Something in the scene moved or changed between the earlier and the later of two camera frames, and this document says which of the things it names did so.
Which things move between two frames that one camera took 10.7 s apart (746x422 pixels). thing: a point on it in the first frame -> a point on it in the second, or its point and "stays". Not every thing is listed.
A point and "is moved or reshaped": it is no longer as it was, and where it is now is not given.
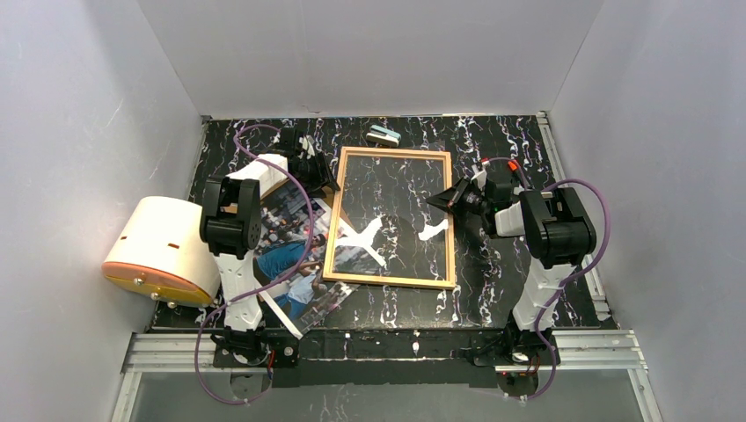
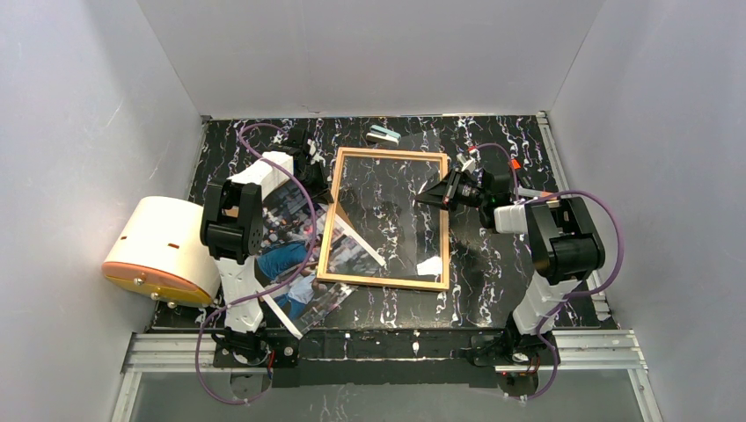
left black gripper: (318, 172) stays
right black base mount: (517, 355) stays
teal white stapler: (383, 135) stays
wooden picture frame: (383, 229) is moved or reshaped
